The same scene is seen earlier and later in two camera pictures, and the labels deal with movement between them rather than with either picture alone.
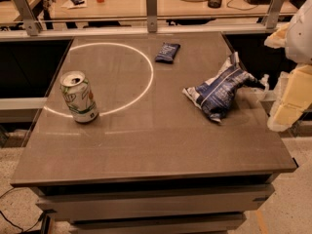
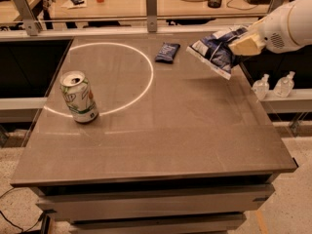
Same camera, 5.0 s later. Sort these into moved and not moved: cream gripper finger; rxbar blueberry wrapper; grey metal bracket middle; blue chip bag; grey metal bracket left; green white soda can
Moved: cream gripper finger; blue chip bag
Not moved: green white soda can; rxbar blueberry wrapper; grey metal bracket left; grey metal bracket middle
